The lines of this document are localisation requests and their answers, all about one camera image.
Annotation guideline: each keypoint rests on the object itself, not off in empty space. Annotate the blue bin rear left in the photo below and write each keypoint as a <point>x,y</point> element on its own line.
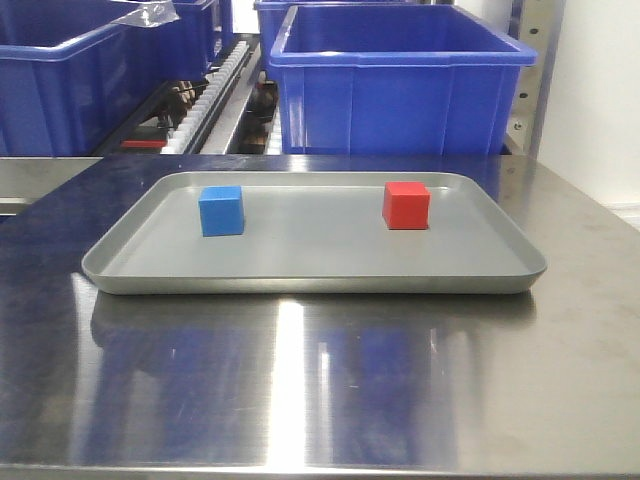
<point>191,44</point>

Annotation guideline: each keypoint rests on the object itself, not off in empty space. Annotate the steel shelf upright post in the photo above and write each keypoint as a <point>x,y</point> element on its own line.
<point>538,25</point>

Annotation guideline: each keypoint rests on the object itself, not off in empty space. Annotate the clear plastic bag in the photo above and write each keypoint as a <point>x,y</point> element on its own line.
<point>147,14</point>

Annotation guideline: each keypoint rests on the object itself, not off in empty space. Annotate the blue bin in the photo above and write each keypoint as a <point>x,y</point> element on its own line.
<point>271,15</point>
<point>70,74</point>
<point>191,44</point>
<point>394,79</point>

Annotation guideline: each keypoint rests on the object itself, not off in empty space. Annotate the blue bin front right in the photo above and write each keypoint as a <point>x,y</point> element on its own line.
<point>394,79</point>

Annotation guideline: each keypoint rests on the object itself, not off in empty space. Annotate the blue cube block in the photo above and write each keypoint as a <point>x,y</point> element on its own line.
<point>221,211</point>

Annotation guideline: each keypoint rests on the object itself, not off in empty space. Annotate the blue bin rear right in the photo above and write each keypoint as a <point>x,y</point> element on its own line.
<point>271,15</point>

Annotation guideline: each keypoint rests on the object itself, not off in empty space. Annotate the white roller track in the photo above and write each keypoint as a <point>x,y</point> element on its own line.
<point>195,127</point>

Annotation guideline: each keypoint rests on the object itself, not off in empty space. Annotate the blue bin front left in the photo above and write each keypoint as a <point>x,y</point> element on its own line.
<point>70,74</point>

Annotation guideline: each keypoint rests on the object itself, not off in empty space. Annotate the red cube block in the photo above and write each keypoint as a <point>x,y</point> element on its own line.
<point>406,205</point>

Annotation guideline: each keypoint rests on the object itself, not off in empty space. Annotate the grey metal tray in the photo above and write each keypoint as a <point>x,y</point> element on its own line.
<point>314,232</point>

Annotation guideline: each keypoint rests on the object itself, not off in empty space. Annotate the steel shelf front rail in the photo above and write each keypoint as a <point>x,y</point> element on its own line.
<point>24,180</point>

